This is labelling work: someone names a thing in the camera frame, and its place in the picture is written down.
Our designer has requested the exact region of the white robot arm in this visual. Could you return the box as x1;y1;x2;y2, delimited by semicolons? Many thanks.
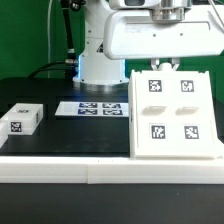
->
74;0;224;91

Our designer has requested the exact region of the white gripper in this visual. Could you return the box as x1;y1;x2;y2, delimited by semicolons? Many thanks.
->
103;7;224;70

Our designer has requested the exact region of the white cabinet top block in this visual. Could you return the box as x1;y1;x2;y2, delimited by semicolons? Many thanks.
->
0;103;43;135

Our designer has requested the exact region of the white cabinet door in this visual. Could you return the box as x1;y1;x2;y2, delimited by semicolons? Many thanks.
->
175;74;212;147
136;75;174;151

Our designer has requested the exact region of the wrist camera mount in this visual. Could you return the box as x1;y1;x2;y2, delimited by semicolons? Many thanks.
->
109;0;162;10

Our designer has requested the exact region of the white cabinet body box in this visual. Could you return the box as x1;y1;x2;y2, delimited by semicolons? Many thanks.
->
128;71;223;159

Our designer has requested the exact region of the white cable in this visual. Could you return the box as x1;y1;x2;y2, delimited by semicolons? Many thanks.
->
47;0;54;80

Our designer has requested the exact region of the white U-shaped fence frame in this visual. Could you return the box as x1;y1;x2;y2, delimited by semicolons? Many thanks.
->
0;121;224;185

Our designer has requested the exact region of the white marker sheet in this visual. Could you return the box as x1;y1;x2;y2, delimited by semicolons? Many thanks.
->
55;101;128;117

